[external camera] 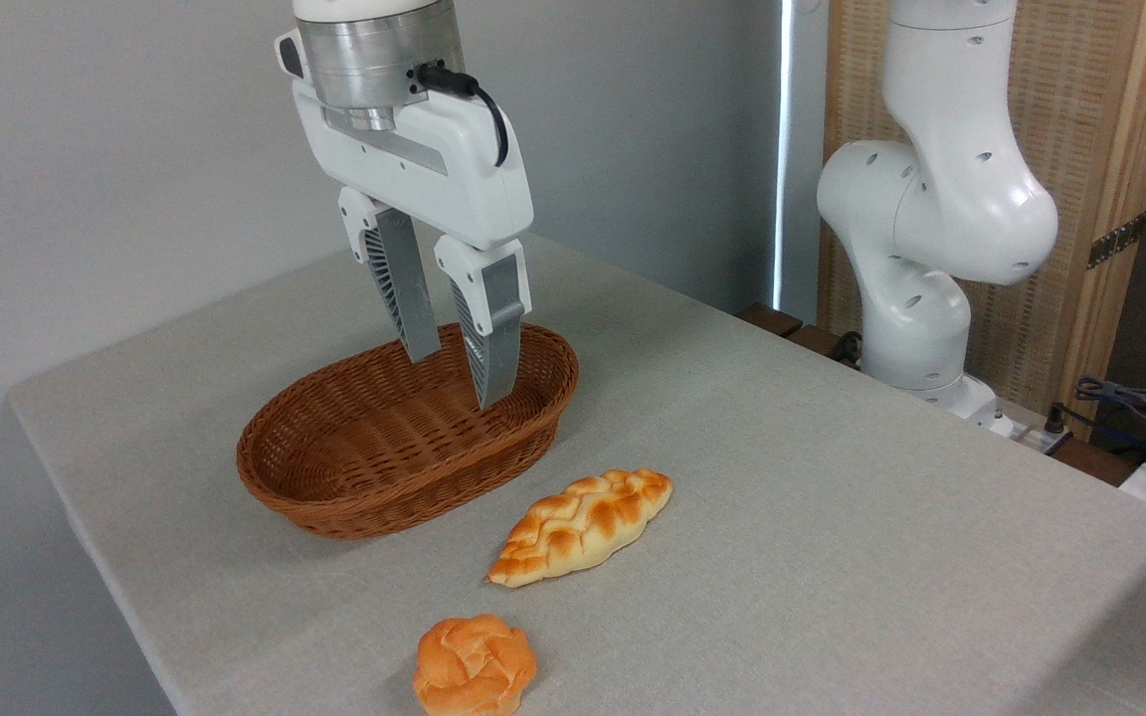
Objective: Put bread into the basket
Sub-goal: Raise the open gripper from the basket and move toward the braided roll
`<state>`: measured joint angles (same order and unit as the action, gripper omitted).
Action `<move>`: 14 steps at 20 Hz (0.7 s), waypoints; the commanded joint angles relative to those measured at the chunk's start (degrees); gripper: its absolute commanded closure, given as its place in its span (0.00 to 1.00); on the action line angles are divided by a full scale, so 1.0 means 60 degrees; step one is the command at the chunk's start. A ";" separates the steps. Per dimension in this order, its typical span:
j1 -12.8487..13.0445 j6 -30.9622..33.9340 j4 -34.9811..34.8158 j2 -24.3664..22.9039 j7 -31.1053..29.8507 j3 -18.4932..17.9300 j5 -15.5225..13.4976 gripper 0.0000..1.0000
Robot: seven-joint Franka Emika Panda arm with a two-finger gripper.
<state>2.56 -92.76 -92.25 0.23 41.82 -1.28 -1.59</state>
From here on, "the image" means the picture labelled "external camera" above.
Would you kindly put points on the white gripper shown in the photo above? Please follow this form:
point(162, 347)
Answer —
point(454, 169)

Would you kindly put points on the long braided bread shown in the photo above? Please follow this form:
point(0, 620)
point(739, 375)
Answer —
point(583, 522)

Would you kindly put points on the brown wicker oval basket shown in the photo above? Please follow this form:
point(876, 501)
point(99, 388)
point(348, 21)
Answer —
point(354, 497)

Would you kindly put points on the round knotted bread bun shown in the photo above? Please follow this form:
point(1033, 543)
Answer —
point(474, 666)

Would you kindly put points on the grey tablecloth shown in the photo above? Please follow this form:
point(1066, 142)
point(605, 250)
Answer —
point(832, 557)

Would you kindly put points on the white power strip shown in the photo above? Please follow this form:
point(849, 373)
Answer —
point(1029, 430)

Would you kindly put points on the metal screen hinge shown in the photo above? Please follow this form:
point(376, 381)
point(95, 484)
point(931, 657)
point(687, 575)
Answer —
point(1118, 239)

